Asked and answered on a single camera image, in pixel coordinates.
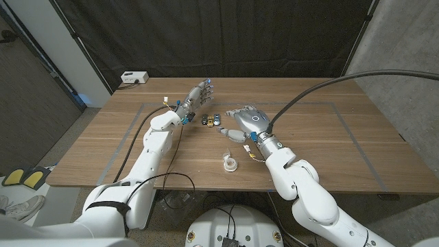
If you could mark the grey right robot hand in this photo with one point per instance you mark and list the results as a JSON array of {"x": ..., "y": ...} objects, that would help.
[{"x": 254, "y": 120}]

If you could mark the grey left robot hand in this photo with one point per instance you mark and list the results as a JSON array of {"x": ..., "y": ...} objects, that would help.
[{"x": 193, "y": 99}]

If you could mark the clear tape roll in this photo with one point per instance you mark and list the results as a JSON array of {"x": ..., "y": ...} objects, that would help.
[{"x": 230, "y": 168}]

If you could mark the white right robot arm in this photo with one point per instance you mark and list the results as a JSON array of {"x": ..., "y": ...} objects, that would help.
[{"x": 308, "y": 199}]

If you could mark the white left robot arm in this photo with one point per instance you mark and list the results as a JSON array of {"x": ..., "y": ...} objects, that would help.
[{"x": 151, "y": 161}]

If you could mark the black toy car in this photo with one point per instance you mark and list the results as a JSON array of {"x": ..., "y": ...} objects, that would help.
[{"x": 204, "y": 119}]

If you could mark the gold toy car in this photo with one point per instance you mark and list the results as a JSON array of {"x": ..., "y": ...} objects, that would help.
[{"x": 210, "y": 121}]

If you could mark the blue toy car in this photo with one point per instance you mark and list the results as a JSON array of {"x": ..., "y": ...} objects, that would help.
[{"x": 216, "y": 119}]

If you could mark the wooden table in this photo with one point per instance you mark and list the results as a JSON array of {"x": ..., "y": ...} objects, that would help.
[{"x": 308, "y": 103}]

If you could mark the white power box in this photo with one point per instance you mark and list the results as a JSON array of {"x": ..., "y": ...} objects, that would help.
[{"x": 134, "y": 77}]

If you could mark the black backdrop curtain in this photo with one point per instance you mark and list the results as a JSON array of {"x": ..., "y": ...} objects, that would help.
[{"x": 219, "y": 34}]

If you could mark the white robot torso base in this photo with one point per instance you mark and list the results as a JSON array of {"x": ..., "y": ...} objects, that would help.
[{"x": 236, "y": 223}]

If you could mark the clear plastic bag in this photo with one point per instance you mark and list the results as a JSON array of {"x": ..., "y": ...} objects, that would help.
[{"x": 178, "y": 206}]

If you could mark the white table leg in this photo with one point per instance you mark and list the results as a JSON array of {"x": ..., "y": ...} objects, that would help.
[{"x": 152, "y": 206}]

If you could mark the dark grey door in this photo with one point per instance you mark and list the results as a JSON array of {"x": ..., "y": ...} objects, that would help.
[{"x": 31, "y": 103}]

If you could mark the yellow foot pedal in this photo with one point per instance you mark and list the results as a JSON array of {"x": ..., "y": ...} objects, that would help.
[
  {"x": 13, "y": 177},
  {"x": 34, "y": 178}
]

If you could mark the white robot chest cover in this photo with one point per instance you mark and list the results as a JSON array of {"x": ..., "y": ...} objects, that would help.
[{"x": 68, "y": 243}]

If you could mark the grey sneaker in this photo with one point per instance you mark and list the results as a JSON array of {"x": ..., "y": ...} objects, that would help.
[{"x": 24, "y": 209}]

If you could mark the black backdrop frame pole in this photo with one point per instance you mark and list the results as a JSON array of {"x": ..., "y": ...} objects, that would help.
[
  {"x": 82, "y": 46},
  {"x": 360, "y": 34}
]

